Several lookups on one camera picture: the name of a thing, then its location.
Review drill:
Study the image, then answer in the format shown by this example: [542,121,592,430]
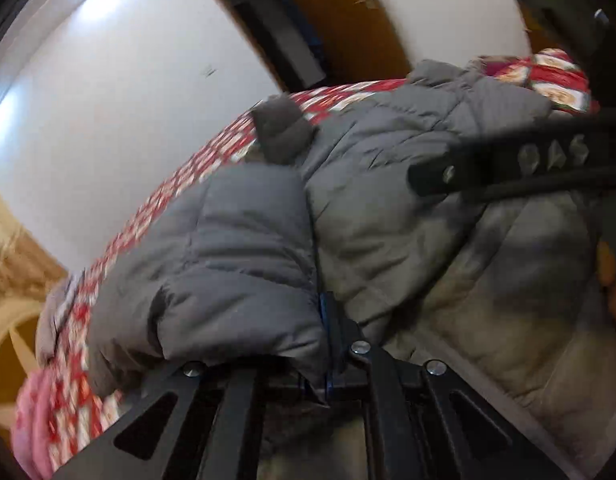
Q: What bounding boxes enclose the red printed blanket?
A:
[35,49,601,466]

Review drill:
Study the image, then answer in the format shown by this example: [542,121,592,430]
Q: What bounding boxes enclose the brown wooden door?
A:
[268,0,413,81]

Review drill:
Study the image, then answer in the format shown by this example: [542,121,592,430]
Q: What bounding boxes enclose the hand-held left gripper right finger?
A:
[318,291,571,480]

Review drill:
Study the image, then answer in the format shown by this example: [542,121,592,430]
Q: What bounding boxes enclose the grey puffer jacket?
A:
[85,59,616,480]

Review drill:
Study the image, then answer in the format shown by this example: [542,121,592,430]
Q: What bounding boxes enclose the beige ornate headboard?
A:
[0,180,69,411]

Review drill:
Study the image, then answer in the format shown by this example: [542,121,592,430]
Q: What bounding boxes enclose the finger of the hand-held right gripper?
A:
[407,110,616,206]

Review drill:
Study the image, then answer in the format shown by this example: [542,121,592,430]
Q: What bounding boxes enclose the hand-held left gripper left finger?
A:
[52,360,265,480]

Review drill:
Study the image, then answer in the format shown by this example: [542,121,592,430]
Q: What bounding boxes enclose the grey fuzzy cloth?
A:
[36,272,86,363]

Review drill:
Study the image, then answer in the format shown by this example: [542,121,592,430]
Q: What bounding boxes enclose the pink cloth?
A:
[15,367,57,479]

